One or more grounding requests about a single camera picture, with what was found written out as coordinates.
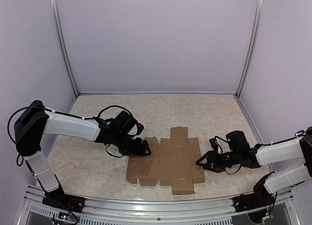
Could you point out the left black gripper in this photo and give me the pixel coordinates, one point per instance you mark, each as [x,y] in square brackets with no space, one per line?
[137,150]

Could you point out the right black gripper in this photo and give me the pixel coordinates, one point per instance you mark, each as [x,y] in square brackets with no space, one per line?
[217,168]

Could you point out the brown cardboard box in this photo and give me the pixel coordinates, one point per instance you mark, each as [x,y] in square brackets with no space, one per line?
[171,163]

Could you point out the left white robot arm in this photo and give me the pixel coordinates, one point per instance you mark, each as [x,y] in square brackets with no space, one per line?
[39,125]

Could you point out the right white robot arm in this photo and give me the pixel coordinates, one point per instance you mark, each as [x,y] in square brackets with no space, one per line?
[297,148]

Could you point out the small circuit board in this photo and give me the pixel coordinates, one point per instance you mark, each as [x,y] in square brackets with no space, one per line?
[60,216]

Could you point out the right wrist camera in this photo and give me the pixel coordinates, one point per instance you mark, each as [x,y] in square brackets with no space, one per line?
[215,145]

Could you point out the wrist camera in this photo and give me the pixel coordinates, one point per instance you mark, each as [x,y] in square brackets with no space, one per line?
[215,145]
[137,129]

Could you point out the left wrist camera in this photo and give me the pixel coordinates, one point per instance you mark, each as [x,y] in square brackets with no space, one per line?
[137,129]

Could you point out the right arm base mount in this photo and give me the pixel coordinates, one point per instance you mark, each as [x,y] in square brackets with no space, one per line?
[259,198]

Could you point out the front aluminium frame rail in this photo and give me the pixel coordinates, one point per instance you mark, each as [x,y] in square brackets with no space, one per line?
[102,211]

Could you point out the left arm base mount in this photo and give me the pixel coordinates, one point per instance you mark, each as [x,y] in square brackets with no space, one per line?
[59,199]

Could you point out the right aluminium corner post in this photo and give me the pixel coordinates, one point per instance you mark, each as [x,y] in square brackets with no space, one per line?
[251,47]

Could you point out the aluminium corner post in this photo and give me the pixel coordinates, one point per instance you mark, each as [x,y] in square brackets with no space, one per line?
[63,47]
[251,47]

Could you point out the left aluminium corner post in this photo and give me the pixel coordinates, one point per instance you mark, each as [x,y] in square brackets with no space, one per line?
[63,47]

